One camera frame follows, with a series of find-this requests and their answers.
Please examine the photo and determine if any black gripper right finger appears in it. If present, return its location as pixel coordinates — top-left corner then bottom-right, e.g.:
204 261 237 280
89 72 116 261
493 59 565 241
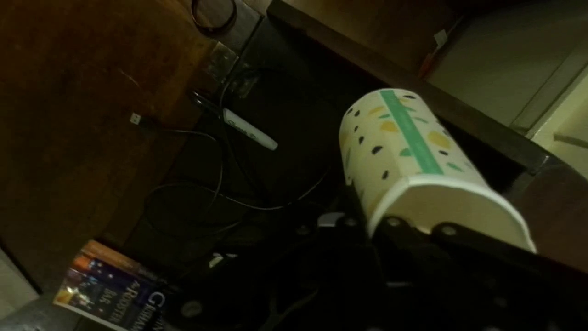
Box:
366 213 588 331

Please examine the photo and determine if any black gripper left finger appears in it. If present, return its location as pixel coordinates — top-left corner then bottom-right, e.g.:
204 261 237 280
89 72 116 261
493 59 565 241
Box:
177 210 394 331

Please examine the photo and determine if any dotted white paper cup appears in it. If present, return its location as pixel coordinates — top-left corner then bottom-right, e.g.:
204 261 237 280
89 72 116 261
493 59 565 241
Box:
339 87 539 254

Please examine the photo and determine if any white marker pen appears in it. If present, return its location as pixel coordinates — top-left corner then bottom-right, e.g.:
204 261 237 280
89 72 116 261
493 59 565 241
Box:
219 107 282 153

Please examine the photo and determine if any dark wooden secretary desk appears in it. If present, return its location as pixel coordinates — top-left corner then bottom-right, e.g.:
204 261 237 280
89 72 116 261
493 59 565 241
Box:
0 0 588 331

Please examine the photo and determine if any thin black usb cable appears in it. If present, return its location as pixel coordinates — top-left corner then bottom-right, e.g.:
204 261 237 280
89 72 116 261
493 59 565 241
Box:
127 64 337 217

